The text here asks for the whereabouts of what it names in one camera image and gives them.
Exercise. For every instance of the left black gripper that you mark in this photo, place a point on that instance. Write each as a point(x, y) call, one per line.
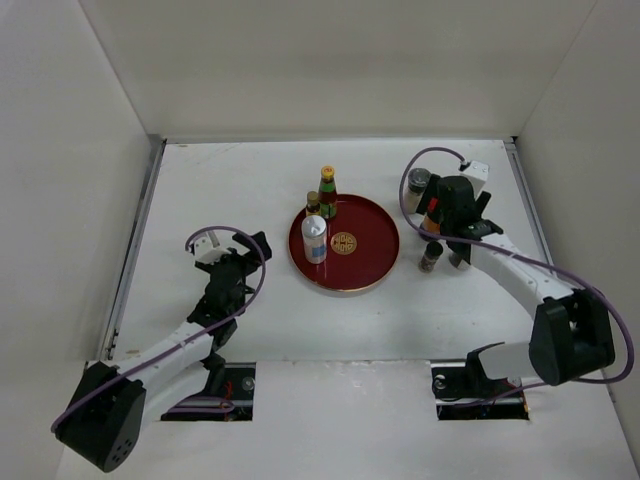
point(249, 263)

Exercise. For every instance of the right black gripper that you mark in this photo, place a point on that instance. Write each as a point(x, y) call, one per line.
point(481, 202)

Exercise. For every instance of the red lid sauce jar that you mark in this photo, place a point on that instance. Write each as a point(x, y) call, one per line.
point(430, 224)

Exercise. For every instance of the tall silver lid jar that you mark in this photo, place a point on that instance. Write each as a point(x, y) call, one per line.
point(314, 235)

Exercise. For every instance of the grey lid spice shaker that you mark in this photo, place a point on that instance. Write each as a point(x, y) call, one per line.
point(416, 184)

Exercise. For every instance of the small yellow label bottle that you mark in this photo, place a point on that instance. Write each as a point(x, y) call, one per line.
point(312, 204)

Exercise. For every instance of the green label sauce bottle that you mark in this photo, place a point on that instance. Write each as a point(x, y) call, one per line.
point(327, 193)

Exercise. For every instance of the silver lid pepper jar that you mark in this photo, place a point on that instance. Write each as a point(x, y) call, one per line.
point(458, 262)

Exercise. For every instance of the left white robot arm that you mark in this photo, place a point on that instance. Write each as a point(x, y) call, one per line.
point(114, 402)

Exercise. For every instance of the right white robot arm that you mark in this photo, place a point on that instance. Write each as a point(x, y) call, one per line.
point(571, 333)

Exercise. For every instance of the small dark spice jar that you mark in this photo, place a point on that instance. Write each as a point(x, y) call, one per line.
point(430, 257)

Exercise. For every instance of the red round tray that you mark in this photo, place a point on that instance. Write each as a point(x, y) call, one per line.
point(362, 246)

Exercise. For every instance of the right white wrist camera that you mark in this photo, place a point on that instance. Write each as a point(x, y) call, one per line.
point(477, 173)

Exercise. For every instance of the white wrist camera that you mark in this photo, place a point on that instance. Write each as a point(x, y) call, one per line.
point(477, 173)
point(207, 249)

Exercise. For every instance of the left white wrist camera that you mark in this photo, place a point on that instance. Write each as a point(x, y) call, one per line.
point(207, 249)

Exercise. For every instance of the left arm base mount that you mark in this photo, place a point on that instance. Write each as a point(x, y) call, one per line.
point(227, 395)

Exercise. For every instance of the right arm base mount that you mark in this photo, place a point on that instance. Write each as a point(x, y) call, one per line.
point(463, 396)

